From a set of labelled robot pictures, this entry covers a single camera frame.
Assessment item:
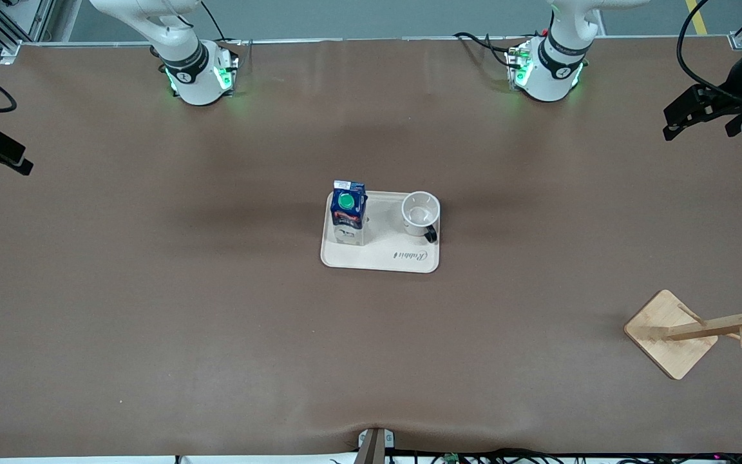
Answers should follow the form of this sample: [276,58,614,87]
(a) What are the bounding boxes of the white cup black handle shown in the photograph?
[401,191,441,244]

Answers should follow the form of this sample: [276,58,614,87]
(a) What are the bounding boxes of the wooden cup rack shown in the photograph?
[623,287,742,381]

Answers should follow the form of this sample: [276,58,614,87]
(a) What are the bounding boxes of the brown table cover mat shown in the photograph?
[0,35,742,459]

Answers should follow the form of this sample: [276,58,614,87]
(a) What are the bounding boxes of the beige plastic tray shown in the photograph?
[320,189,441,274]

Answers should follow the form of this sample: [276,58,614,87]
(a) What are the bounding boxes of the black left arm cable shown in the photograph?
[676,0,742,105]

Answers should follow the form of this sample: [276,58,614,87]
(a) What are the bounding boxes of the black left base cable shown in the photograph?
[453,31,517,68]

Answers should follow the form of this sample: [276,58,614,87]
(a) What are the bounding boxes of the black base cable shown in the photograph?
[200,0,243,46]
[453,31,517,68]

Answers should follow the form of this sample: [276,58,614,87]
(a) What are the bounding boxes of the black right base cable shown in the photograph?
[200,0,243,46]

